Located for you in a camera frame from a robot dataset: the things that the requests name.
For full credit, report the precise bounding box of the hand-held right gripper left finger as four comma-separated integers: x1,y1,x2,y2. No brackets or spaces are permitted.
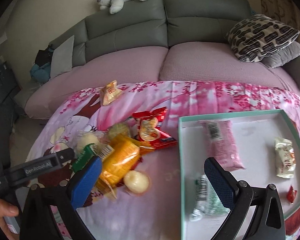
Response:
19,155,103,240

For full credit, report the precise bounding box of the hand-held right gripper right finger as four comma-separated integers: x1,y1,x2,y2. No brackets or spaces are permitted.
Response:
204,157,288,240

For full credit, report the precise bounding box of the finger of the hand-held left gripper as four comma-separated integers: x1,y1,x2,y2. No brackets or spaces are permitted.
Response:
52,148,75,168

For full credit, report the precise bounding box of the white green snack packet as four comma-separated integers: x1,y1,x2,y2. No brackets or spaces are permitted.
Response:
189,174,230,222

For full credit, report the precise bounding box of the clear white bun packet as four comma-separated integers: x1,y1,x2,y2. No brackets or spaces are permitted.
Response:
74,131,103,153

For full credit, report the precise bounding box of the pink snack packet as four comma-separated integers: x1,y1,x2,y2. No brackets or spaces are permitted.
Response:
199,120,246,172

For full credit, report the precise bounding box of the yellow cake packet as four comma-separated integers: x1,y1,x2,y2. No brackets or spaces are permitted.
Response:
94,132,157,200

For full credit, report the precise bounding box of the white round sweet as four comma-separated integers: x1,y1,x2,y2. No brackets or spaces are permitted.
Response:
123,170,150,194

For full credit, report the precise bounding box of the teal white cardboard box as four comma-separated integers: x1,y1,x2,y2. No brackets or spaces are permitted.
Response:
178,109,300,240

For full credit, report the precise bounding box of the white orange snack packet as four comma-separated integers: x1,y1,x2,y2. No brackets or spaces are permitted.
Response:
274,137,297,179

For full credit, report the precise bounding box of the small red snack packet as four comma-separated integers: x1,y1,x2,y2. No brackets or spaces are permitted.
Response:
287,185,298,204

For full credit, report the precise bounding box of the large red snack packet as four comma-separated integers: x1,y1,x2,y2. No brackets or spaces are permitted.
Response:
132,107,178,150

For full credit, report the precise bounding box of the person's left hand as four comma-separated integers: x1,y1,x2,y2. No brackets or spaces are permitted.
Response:
0,199,22,240

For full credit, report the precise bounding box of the round green cake packet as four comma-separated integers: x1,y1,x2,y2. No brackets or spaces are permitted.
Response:
106,121,133,140

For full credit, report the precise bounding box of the pink printed blanket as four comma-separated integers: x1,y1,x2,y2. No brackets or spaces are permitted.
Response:
22,79,300,240

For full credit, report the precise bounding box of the small beige snack packet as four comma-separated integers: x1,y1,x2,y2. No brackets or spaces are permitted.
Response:
99,80,123,106

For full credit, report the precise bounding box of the blue cloth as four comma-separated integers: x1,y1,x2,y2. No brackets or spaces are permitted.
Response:
30,62,52,83

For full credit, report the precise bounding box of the dark grey cabinet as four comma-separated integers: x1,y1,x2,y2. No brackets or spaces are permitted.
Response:
0,60,20,105

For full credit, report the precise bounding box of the light grey pillow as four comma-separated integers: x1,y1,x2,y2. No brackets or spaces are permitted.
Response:
49,34,75,79

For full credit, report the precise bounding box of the black bag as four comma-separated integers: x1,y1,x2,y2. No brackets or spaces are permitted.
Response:
34,44,54,67

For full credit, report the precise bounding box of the pink sofa cover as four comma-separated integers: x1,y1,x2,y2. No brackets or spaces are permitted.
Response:
24,40,300,119

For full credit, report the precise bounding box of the grey sofa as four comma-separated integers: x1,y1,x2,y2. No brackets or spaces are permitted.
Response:
14,0,300,125

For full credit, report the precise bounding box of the black white patterned pillow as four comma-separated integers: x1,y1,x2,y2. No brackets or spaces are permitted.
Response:
225,14,300,63

